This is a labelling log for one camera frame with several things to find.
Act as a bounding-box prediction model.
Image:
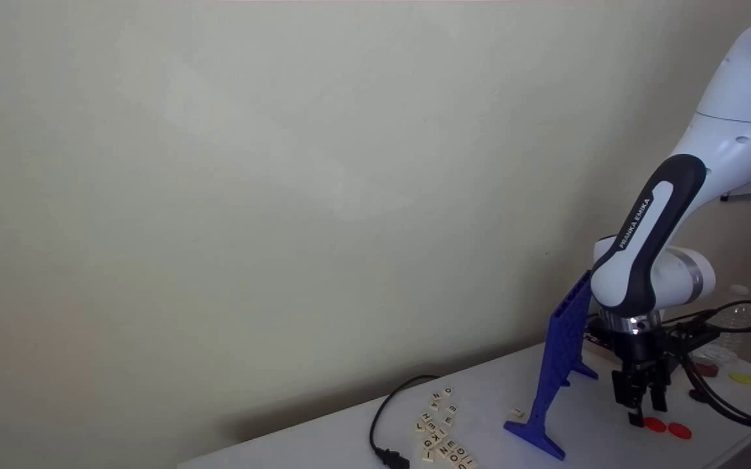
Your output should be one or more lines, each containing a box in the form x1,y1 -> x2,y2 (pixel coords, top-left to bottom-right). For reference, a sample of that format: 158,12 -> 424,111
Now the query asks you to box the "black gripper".
607,323 -> 684,429

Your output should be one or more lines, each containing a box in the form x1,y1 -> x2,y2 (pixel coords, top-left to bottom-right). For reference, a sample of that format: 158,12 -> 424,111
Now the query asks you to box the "blue connect four grid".
502,267 -> 604,463

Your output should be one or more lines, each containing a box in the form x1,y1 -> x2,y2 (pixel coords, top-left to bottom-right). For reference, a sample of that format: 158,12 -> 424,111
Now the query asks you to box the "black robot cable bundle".
660,296 -> 751,432

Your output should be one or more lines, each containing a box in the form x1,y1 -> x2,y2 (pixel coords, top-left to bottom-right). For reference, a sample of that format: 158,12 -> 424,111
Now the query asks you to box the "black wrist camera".
665,309 -> 734,350

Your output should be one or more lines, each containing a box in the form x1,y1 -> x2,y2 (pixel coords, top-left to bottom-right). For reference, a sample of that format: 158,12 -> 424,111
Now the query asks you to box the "black cable with plug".
367,372 -> 442,469

